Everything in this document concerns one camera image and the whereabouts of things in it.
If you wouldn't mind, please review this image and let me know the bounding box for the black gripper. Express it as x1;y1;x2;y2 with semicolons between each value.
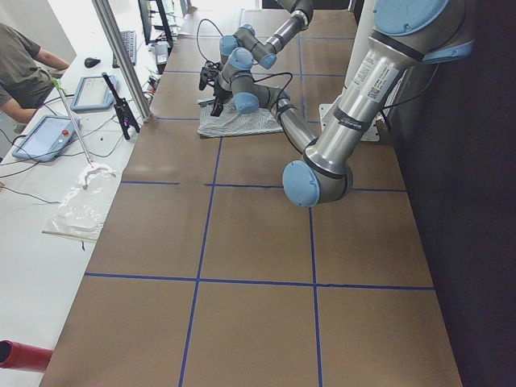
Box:
210;83;232;117

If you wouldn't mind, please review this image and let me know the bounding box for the blue white striped polo shirt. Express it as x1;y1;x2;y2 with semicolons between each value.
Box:
197;98;283;138

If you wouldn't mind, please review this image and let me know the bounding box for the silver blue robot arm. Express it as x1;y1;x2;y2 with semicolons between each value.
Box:
219;0;314;69
199;1;476;207

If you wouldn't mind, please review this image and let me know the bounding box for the black spare gripper stand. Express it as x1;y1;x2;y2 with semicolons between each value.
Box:
102;73;140;140

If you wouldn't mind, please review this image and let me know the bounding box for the black keyboard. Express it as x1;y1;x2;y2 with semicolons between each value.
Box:
120;31;137;65

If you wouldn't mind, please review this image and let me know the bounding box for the black monitor stand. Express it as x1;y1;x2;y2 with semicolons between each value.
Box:
138;0;173;48

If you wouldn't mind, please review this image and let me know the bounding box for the far blue teach pendant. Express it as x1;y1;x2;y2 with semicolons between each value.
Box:
70;76;114;113

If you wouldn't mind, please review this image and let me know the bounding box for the blue teach pendant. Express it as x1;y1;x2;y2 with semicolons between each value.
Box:
12;114;76;162
70;76;114;113

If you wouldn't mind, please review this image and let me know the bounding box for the black computer mouse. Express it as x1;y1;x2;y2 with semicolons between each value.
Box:
84;57;101;69

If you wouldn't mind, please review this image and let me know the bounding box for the silver reacher grabber stick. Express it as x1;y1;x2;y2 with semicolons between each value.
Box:
52;78;116;190

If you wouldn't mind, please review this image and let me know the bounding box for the near blue teach pendant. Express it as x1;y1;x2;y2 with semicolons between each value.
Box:
12;114;76;162

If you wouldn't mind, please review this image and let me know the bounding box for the clear plastic bag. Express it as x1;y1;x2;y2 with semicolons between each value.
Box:
43;176;119;238

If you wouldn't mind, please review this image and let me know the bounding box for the seated person grey t-shirt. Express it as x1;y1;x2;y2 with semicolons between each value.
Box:
1;23;69;124

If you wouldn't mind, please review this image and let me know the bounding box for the thin wooden stick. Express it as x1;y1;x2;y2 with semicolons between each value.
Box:
41;230;98;243

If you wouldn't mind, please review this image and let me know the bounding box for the red cylinder tube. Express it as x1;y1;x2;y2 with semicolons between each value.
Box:
1;340;53;372

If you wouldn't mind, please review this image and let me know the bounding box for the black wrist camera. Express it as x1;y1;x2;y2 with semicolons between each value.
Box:
198;61;220;91

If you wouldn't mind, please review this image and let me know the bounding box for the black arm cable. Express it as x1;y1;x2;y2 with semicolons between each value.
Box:
249;60;440;122
196;18;227;64

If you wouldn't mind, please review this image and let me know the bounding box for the aluminium frame post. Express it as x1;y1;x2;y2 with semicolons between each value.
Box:
92;0;152;123

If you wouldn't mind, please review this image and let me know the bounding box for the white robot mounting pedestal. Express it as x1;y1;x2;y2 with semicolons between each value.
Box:
318;0;380;141

